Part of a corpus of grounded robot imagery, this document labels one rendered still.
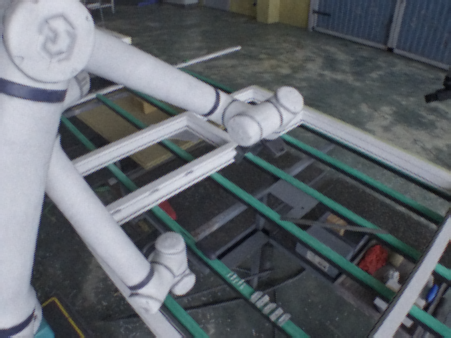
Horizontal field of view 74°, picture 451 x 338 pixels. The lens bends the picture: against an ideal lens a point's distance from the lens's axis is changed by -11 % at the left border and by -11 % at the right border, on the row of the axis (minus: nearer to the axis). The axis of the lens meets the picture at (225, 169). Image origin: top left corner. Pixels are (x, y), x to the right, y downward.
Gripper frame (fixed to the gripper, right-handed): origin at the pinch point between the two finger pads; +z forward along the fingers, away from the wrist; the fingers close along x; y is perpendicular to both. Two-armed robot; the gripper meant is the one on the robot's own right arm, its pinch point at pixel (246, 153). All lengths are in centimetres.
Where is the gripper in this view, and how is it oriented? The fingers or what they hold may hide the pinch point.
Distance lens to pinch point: 117.3
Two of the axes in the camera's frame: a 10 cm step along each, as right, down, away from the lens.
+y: -5.1, -8.3, 2.3
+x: -8.0, 3.6, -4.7
